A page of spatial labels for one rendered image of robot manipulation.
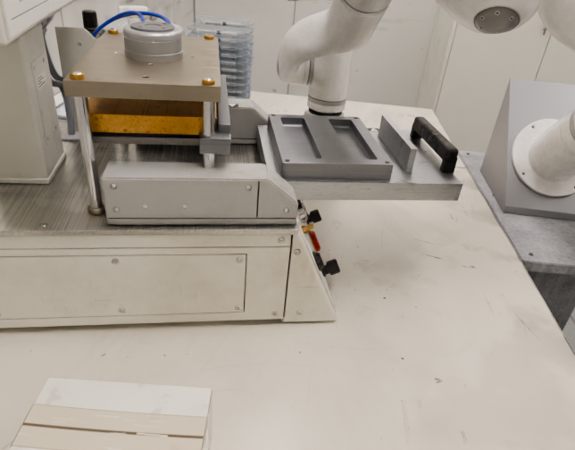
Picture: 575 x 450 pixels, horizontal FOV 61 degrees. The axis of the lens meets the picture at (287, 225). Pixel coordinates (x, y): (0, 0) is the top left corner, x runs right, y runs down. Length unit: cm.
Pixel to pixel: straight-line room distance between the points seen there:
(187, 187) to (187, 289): 16
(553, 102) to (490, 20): 70
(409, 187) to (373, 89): 251
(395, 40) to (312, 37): 225
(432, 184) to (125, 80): 45
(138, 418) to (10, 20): 43
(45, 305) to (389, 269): 58
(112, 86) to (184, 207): 17
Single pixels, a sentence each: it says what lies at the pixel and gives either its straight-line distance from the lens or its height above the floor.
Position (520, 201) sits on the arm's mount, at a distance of 125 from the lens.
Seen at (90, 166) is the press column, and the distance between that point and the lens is 67.
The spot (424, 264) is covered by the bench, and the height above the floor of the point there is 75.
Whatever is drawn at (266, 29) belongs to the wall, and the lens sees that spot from 316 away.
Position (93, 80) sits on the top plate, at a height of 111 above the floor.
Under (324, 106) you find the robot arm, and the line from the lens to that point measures 106.
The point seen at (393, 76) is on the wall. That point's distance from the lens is 323.
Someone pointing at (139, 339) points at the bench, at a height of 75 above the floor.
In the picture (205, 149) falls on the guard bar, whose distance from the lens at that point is 64.
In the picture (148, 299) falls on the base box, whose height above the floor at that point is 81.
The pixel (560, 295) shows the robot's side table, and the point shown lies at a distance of 146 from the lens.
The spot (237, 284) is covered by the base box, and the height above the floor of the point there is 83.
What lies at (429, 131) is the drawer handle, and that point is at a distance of 85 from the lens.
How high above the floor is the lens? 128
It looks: 32 degrees down
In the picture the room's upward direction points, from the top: 6 degrees clockwise
